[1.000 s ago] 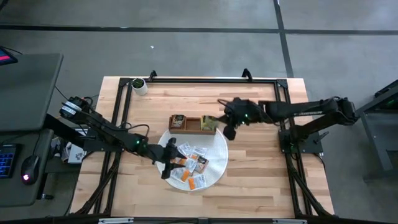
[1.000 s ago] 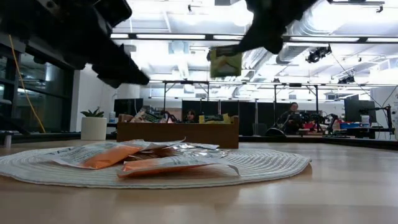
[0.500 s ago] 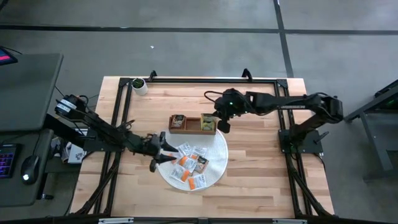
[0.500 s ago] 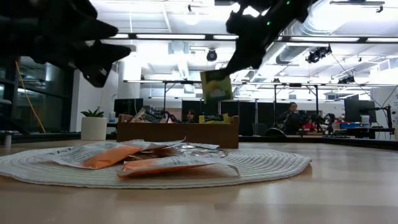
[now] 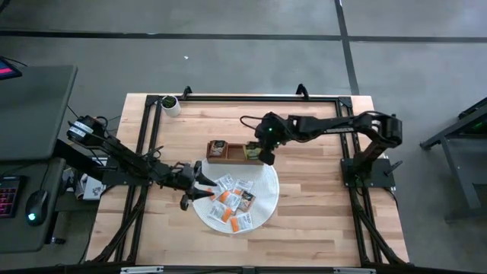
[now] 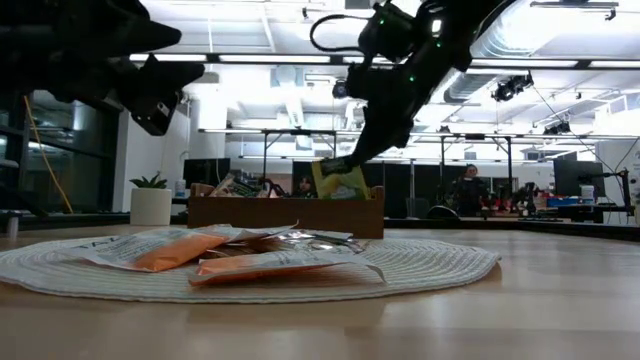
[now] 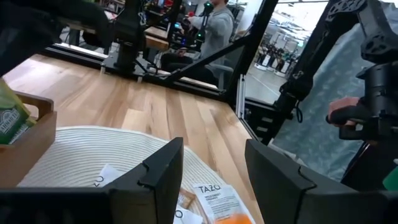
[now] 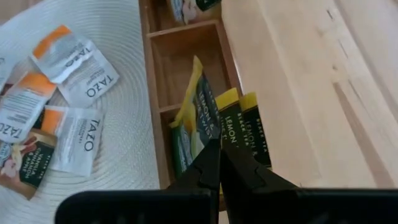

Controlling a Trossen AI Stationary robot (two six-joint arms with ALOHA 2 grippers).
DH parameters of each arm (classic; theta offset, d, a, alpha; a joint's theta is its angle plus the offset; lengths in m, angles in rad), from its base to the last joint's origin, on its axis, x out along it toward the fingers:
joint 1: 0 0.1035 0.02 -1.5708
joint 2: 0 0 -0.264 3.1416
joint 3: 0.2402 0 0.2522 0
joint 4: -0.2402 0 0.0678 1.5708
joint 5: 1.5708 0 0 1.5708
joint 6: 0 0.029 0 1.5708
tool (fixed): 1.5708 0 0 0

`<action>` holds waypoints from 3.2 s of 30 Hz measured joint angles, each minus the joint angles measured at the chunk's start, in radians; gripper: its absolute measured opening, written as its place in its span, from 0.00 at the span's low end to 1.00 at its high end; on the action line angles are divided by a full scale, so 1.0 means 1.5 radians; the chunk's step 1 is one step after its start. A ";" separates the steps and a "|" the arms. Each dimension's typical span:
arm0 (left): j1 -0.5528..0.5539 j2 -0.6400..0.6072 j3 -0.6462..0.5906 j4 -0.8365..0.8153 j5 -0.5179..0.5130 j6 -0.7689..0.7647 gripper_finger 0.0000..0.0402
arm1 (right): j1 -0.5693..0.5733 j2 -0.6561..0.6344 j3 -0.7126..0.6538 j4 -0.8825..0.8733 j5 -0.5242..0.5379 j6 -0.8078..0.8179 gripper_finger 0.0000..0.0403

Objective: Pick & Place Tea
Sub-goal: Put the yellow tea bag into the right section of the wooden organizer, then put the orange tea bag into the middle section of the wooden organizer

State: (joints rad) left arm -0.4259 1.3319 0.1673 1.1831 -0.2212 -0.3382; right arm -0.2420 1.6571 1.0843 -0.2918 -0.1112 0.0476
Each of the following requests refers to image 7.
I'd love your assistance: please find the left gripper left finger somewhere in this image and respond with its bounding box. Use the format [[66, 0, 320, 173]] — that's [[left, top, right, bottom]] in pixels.
[[0, 137, 184, 224]]

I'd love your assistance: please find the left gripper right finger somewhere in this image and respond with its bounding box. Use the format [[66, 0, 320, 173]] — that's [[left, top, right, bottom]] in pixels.
[[245, 139, 398, 224]]

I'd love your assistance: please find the brown vanilla cinnamon tea bag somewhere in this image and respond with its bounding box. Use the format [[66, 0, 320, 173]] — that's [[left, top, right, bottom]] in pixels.
[[177, 187, 197, 210]]

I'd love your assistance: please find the wooden compartment tea box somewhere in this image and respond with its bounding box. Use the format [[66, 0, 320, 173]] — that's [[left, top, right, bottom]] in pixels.
[[0, 91, 58, 188]]

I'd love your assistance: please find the black controller box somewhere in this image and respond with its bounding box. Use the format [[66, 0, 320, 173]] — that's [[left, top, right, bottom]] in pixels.
[[244, 98, 282, 146]]

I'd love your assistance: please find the white woven round placemat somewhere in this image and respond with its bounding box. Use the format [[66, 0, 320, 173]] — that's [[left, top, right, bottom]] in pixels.
[[17, 125, 228, 224]]

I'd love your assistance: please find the person's hand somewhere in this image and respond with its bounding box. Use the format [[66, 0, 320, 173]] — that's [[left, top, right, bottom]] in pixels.
[[328, 96, 363, 127]]

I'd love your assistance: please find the grey office chair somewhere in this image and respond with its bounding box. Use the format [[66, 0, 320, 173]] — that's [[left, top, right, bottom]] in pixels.
[[201, 63, 234, 91]]

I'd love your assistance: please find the person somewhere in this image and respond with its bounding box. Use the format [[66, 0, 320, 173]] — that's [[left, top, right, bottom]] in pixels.
[[160, 0, 234, 86]]

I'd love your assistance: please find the silver aluminium post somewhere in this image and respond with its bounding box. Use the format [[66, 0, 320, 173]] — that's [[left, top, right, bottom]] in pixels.
[[235, 73, 247, 119]]

